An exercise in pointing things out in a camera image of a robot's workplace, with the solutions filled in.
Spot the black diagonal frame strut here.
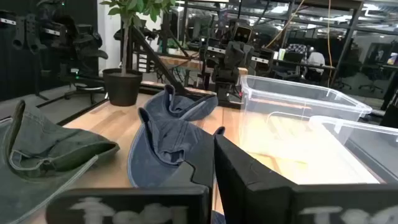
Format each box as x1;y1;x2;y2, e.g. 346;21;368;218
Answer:
132;26;188;95

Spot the black office chair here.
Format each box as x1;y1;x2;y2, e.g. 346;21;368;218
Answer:
63;23;109;105

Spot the yellow hanging cable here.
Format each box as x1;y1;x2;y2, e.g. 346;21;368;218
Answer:
325;0;332;88

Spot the clear plastic storage bin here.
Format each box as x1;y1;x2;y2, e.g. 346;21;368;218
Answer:
238;74;373;156
266;111;398;185

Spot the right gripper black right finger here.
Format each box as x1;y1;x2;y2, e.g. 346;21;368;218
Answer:
213;133;398;224

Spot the wooden background desk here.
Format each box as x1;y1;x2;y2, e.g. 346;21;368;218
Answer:
158;54;249;76

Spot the person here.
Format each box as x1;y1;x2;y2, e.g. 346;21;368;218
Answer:
306;46;326;76

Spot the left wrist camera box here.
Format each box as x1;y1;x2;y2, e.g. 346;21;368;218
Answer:
232;24;253;44

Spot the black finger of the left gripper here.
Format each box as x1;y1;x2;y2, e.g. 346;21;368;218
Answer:
239;42;271;70
205;41;240;70

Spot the potted plant in black pot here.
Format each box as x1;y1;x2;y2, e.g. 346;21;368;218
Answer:
99;0;177;107

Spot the dark grey knitted cloth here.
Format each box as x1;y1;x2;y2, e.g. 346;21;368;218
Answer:
0;99;121;224

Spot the yellow slanted cable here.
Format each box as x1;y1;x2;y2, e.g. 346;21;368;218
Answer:
266;0;306;50

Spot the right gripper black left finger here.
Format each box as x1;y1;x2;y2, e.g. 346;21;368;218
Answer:
45;136;216;224

